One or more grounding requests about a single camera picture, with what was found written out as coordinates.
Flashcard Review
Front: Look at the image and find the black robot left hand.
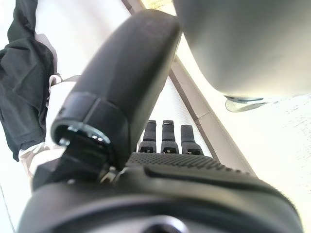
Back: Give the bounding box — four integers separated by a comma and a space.
17, 9, 305, 233

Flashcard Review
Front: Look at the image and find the white bed mattress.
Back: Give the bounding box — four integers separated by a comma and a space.
0, 0, 214, 233

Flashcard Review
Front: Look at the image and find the black garment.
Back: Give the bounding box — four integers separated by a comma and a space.
0, 0, 58, 163

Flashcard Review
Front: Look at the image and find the grey robot leg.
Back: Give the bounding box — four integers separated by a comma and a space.
173, 0, 311, 99

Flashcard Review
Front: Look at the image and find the beige bed frame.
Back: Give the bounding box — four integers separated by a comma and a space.
121, 0, 257, 177

